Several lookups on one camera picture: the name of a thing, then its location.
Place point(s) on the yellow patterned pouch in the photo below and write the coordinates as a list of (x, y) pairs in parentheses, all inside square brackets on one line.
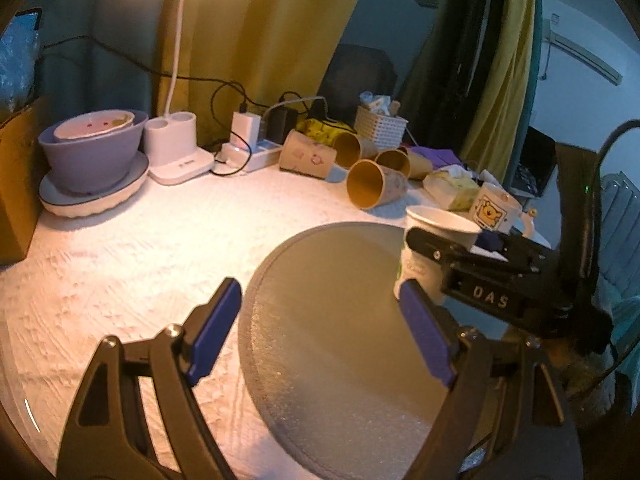
[(322, 132)]

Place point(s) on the purple bowl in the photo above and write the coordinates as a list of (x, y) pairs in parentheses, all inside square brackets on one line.
[(94, 163)]

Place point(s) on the white air conditioner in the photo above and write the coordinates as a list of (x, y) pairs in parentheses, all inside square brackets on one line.
[(583, 55)]

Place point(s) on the white paper cup green print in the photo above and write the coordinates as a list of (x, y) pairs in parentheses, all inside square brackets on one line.
[(413, 266)]

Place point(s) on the brown paper cup front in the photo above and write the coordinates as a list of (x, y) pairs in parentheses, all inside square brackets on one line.
[(370, 185)]

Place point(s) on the black power adapter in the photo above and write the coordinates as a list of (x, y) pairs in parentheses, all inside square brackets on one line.
[(280, 122)]

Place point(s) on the brown paper cup right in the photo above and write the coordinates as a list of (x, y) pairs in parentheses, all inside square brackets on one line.
[(413, 166)]

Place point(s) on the round grey mat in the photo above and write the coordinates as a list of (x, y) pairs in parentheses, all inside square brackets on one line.
[(328, 359)]

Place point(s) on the white charger plug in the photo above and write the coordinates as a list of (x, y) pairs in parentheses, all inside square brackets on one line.
[(245, 129)]

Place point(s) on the small pink-rimmed bowl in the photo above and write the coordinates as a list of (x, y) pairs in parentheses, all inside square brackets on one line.
[(93, 124)]

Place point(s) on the yellow curtain left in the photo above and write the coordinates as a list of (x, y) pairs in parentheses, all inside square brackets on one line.
[(268, 46)]

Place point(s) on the cardboard box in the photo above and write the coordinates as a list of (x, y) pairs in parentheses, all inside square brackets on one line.
[(23, 165)]

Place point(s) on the brown paper cup middle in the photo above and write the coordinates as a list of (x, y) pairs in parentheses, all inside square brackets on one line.
[(351, 147)]

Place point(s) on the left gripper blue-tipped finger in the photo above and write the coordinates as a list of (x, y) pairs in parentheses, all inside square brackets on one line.
[(460, 247)]

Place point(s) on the yellow curtain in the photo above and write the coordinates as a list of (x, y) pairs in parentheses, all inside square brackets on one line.
[(491, 138), (268, 46)]

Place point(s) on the white power strip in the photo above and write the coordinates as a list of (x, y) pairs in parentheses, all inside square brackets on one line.
[(263, 155)]

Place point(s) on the white woven basket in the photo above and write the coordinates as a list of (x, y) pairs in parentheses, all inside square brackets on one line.
[(384, 131)]

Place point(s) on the brown patterned paper cup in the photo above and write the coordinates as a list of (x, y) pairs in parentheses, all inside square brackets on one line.
[(303, 155)]

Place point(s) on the bear print ceramic mug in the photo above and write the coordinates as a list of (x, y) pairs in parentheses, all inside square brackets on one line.
[(496, 210)]

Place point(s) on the grey padded chair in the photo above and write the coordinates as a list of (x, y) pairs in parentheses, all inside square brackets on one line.
[(620, 236)]

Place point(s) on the yellow curtain right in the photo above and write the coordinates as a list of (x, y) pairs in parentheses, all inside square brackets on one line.
[(491, 138)]

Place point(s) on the yellow tissue pack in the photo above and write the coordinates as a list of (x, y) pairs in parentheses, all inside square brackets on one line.
[(451, 187)]

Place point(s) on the purple cloth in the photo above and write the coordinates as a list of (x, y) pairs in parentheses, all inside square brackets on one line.
[(439, 157)]

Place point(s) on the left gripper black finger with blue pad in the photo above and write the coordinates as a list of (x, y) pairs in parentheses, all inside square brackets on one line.
[(505, 415), (135, 415)]

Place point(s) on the white ridged plate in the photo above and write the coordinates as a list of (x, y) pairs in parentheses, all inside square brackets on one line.
[(68, 205)]

